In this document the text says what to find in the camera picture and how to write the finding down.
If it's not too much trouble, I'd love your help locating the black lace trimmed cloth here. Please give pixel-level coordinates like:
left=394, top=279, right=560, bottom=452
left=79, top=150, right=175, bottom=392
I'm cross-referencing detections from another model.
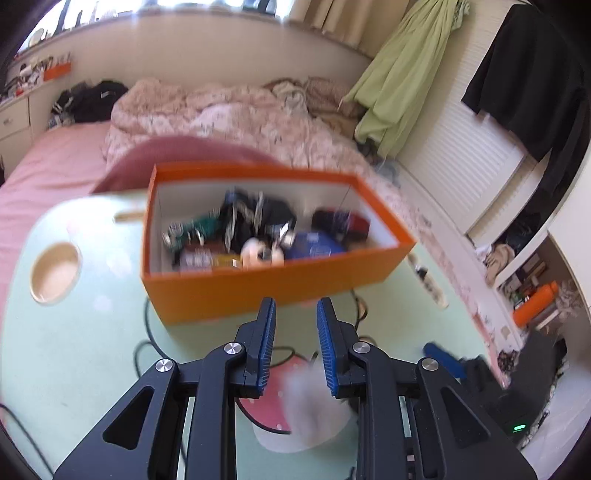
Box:
left=219, top=189, right=296, bottom=252

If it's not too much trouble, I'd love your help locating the light green hanging garment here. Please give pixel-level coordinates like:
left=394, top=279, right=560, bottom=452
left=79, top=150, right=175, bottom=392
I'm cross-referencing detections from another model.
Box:
left=342, top=0, right=472, bottom=158

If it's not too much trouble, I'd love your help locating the dark red pouch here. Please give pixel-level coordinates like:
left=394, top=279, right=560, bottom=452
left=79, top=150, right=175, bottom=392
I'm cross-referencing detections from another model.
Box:
left=311, top=209, right=370, bottom=243

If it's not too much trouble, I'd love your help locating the grey fur pom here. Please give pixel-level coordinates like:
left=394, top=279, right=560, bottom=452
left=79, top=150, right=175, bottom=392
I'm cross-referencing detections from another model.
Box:
left=279, top=360, right=352, bottom=444

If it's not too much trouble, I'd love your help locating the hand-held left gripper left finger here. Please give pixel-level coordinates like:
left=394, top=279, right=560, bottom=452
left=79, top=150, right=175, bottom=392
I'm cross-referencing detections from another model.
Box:
left=53, top=298, right=278, bottom=480

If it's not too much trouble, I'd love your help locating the dark red pillow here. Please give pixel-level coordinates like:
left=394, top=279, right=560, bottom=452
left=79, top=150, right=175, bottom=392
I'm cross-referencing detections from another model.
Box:
left=92, top=136, right=287, bottom=195

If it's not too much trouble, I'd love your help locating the orange bottle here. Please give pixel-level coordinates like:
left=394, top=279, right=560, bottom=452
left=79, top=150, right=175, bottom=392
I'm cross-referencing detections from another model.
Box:
left=512, top=281, right=559, bottom=328

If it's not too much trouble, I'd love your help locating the pink bed sheet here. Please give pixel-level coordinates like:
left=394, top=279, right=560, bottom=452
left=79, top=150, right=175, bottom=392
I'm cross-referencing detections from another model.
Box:
left=0, top=122, right=116, bottom=324

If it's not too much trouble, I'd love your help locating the black clothes pile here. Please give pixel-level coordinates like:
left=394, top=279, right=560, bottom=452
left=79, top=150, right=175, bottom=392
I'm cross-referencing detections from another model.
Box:
left=51, top=80, right=130, bottom=125

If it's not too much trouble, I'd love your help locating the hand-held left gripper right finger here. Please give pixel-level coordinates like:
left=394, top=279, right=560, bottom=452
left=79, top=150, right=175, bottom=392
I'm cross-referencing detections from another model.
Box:
left=315, top=298, right=539, bottom=480

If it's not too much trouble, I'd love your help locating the pink floral quilt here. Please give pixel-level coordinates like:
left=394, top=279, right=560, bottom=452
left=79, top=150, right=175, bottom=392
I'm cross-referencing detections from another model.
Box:
left=102, top=78, right=522, bottom=384

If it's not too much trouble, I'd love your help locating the orange cardboard box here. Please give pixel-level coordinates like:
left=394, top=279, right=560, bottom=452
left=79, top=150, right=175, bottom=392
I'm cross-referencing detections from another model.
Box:
left=141, top=161, right=416, bottom=324

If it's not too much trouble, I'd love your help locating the blue pouch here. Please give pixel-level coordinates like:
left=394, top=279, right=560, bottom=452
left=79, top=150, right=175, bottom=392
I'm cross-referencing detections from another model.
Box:
left=284, top=231, right=347, bottom=261

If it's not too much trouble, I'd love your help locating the beige clothes pile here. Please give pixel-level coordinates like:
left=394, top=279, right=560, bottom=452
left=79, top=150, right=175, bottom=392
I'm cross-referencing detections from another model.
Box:
left=263, top=76, right=365, bottom=134

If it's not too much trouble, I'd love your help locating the beige crumpled cloth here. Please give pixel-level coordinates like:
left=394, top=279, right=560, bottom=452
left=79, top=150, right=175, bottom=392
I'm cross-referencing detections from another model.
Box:
left=482, top=242, right=515, bottom=287

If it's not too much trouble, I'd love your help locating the window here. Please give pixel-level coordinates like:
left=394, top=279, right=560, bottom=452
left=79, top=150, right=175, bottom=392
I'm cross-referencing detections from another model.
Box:
left=18, top=0, right=287, bottom=51

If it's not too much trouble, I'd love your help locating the light blue cloth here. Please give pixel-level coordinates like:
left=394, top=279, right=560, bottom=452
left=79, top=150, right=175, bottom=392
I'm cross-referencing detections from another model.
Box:
left=374, top=157, right=402, bottom=185

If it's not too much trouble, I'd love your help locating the white drawer cabinet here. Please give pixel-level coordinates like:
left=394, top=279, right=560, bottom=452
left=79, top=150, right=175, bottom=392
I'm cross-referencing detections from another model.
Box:
left=0, top=85, right=51, bottom=162

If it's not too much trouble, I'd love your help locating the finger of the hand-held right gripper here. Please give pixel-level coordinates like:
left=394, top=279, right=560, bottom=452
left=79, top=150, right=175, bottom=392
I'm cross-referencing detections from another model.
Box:
left=424, top=342, right=467, bottom=380

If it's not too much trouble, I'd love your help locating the black hanging garment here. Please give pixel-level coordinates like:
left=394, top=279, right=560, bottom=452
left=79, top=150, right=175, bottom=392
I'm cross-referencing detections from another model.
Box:
left=462, top=4, right=589, bottom=227

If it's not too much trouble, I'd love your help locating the beige curtain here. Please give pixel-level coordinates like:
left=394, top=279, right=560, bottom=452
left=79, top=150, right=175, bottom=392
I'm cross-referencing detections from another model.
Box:
left=286, top=0, right=416, bottom=61

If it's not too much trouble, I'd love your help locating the white louvered door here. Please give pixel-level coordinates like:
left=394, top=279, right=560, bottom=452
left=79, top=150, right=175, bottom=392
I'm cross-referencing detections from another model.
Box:
left=402, top=0, right=546, bottom=232

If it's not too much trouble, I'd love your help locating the green cartoon print desktop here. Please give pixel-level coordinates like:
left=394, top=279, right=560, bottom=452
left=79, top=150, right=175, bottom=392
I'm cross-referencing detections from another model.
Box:
left=0, top=185, right=504, bottom=480

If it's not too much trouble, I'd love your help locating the dark small packet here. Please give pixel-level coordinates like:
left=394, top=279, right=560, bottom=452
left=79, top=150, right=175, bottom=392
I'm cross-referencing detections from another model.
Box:
left=178, top=244, right=241, bottom=271

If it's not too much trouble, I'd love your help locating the green toy car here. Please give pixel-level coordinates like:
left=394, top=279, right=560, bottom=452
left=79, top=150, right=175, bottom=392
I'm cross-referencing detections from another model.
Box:
left=161, top=212, right=227, bottom=252

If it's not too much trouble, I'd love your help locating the white round trinket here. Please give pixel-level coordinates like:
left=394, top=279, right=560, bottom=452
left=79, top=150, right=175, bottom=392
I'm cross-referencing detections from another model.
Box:
left=240, top=237, right=284, bottom=268

